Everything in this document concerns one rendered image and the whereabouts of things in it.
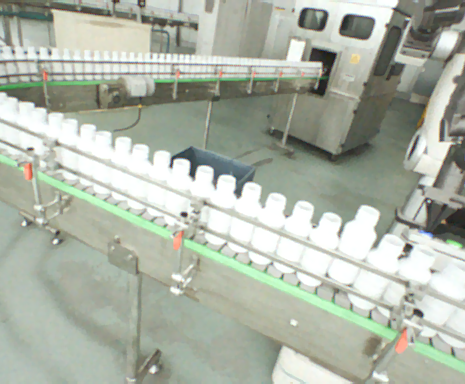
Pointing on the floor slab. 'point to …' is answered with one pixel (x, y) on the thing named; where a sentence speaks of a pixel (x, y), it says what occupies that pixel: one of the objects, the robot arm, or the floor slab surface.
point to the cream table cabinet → (100, 35)
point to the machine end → (345, 70)
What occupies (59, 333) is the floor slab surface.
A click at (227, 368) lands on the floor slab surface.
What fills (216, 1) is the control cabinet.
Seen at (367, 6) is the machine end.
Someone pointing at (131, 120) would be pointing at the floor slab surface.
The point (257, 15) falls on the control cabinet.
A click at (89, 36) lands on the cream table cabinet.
